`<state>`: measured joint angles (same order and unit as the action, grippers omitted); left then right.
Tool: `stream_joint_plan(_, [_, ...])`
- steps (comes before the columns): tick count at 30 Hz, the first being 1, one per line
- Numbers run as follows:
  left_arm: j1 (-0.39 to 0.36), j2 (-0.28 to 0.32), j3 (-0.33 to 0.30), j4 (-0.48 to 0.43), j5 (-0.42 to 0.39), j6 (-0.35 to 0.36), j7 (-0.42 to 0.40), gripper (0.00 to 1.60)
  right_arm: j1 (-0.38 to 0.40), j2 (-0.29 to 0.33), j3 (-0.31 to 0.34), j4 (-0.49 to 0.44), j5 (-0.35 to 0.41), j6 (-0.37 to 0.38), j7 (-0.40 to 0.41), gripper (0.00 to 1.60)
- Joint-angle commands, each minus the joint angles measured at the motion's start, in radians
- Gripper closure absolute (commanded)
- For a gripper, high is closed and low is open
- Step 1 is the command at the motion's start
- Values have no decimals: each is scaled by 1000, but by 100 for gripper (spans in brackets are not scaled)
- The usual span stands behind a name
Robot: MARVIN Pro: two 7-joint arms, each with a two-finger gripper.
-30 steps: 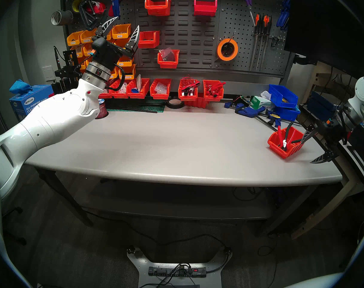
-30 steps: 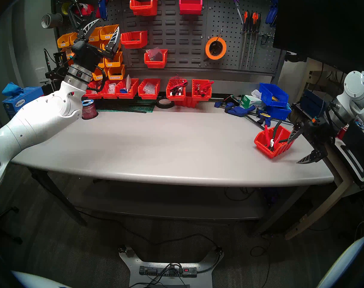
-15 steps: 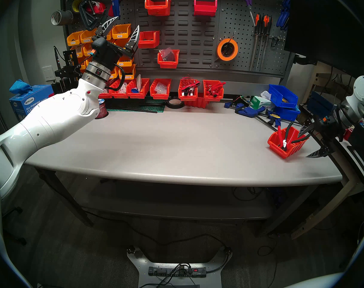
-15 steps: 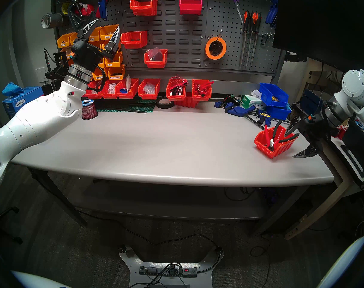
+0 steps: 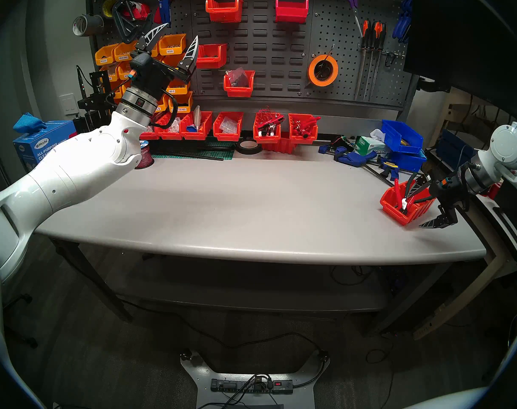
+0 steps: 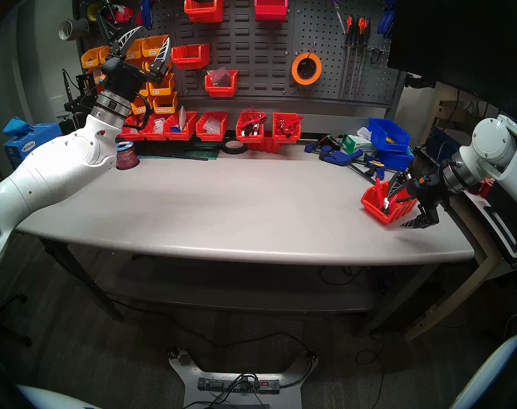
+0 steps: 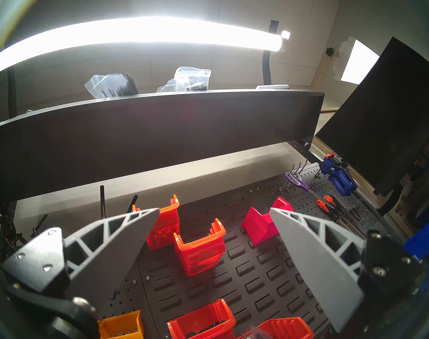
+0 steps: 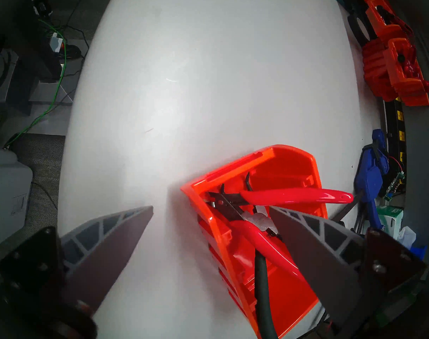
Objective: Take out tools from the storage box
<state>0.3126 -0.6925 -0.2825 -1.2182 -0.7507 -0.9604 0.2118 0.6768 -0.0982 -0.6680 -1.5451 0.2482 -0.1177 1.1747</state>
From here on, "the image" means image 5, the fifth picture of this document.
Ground black tape roll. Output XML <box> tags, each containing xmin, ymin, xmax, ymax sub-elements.
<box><xmin>235</xmin><ymin>139</ymin><xmax>262</xmax><ymax>156</ymax></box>

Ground red plastic storage box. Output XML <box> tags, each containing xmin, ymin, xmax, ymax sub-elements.
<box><xmin>380</xmin><ymin>180</ymin><xmax>437</xmax><ymax>226</ymax></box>

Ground clear plastic parts bags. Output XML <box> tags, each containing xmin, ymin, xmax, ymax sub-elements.
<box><xmin>226</xmin><ymin>67</ymin><xmax>249</xmax><ymax>87</ymax></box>

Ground green cutting mat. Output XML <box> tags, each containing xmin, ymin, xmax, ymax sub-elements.
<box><xmin>152</xmin><ymin>141</ymin><xmax>235</xmax><ymax>161</ymax></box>

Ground black monitor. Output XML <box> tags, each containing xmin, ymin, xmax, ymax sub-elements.
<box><xmin>403</xmin><ymin>0</ymin><xmax>517</xmax><ymax>127</ymax></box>

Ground black metal stand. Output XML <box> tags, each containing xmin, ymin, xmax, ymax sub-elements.
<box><xmin>76</xmin><ymin>65</ymin><xmax>116</xmax><ymax>134</ymax></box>

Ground black metal clamp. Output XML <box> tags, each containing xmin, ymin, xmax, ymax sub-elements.
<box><xmin>112</xmin><ymin>0</ymin><xmax>152</xmax><ymax>43</ymax></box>

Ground dark blue storage crate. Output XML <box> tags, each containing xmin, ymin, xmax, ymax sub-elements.
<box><xmin>436</xmin><ymin>129</ymin><xmax>472</xmax><ymax>168</ymax></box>

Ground red wire spool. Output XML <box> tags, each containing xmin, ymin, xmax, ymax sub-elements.
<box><xmin>134</xmin><ymin>140</ymin><xmax>155</xmax><ymax>170</ymax></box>

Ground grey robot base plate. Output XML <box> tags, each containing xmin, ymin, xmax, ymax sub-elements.
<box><xmin>180</xmin><ymin>352</ymin><xmax>330</xmax><ymax>409</ymax></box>

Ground grey pegboard tool wall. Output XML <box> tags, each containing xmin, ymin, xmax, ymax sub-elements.
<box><xmin>86</xmin><ymin>0</ymin><xmax>414</xmax><ymax>110</ymax></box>

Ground orange black screwdriver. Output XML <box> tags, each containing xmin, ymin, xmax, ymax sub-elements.
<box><xmin>371</xmin><ymin>23</ymin><xmax>388</xmax><ymax>98</ymax></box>
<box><xmin>364</xmin><ymin>21</ymin><xmax>382</xmax><ymax>100</ymax></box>
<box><xmin>356</xmin><ymin>20</ymin><xmax>371</xmax><ymax>98</ymax></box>

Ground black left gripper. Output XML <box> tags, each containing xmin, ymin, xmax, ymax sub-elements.
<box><xmin>128</xmin><ymin>23</ymin><xmax>199</xmax><ymax>102</ymax></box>

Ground black power strip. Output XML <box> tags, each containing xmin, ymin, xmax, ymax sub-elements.
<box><xmin>210</xmin><ymin>377</ymin><xmax>294</xmax><ymax>395</ymax></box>

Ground red handled flush cutters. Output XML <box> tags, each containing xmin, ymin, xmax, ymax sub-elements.
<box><xmin>393</xmin><ymin>178</ymin><xmax>414</xmax><ymax>213</ymax></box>

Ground black table leg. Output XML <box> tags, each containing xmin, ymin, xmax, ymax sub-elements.
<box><xmin>50</xmin><ymin>238</ymin><xmax>133</xmax><ymax>322</ymax></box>
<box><xmin>365</xmin><ymin>263</ymin><xmax>453</xmax><ymax>336</ymax></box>

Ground blue cleaning cloth box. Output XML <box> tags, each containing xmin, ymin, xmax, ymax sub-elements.
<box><xmin>13</xmin><ymin>120</ymin><xmax>78</xmax><ymax>166</ymax></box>

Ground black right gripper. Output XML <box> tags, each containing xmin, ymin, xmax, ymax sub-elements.
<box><xmin>405</xmin><ymin>174</ymin><xmax>466</xmax><ymax>230</ymax></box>

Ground green white tissue box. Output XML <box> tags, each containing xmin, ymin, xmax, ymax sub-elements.
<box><xmin>354</xmin><ymin>135</ymin><xmax>391</xmax><ymax>156</ymax></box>

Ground blue cloth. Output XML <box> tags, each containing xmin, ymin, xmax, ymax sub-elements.
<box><xmin>13</xmin><ymin>112</ymin><xmax>47</xmax><ymax>135</ymax></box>

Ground black long ruler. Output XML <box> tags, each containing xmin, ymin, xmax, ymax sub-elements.
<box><xmin>156</xmin><ymin>150</ymin><xmax>225</xmax><ymax>161</ymax></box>

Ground orange tape roll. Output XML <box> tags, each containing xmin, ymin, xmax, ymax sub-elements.
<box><xmin>308</xmin><ymin>55</ymin><xmax>339</xmax><ymax>87</ymax></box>

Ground white wall plate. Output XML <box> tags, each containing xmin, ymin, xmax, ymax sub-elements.
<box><xmin>58</xmin><ymin>93</ymin><xmax>79</xmax><ymax>116</ymax></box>

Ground blue spring clamps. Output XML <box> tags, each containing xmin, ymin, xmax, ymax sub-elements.
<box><xmin>393</xmin><ymin>0</ymin><xmax>413</xmax><ymax>44</ymax></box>

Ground red small tools bundle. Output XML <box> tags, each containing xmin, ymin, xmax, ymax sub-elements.
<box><xmin>292</xmin><ymin>115</ymin><xmax>321</xmax><ymax>136</ymax></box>

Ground grey duct tape roll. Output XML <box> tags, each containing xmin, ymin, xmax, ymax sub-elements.
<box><xmin>73</xmin><ymin>14</ymin><xmax>104</xmax><ymax>37</ymax></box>

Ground blue plastic bin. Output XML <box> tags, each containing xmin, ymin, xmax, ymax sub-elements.
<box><xmin>388</xmin><ymin>150</ymin><xmax>428</xmax><ymax>174</ymax></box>
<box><xmin>381</xmin><ymin>120</ymin><xmax>424</xmax><ymax>155</ymax></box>

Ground blue bar clamp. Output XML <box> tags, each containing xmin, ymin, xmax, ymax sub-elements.
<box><xmin>378</xmin><ymin>156</ymin><xmax>427</xmax><ymax>182</ymax></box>
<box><xmin>318</xmin><ymin>143</ymin><xmax>403</xmax><ymax>194</ymax></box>

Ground metal hook carabiner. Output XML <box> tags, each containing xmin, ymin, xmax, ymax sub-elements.
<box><xmin>384</xmin><ymin>50</ymin><xmax>407</xmax><ymax>69</ymax></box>

